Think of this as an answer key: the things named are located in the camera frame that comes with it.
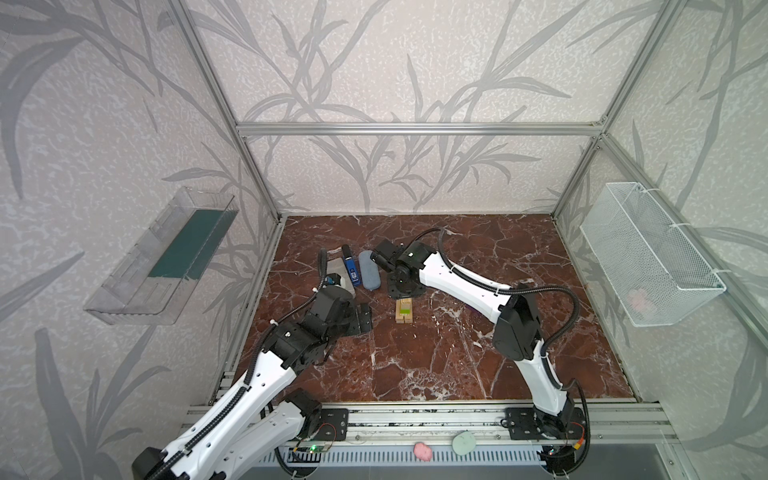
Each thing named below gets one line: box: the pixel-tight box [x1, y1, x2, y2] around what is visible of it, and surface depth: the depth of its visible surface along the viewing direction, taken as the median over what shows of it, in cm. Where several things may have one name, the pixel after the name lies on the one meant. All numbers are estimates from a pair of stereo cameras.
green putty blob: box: [452, 430, 477, 456], surface depth 71 cm
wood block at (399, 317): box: [395, 299, 405, 324], surface depth 92 cm
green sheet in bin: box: [148, 210, 239, 280], surface depth 71 cm
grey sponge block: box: [326, 257, 355, 293], surface depth 103 cm
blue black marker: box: [341, 244, 362, 287], surface depth 101 cm
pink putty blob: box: [413, 442, 432, 462], surface depth 70 cm
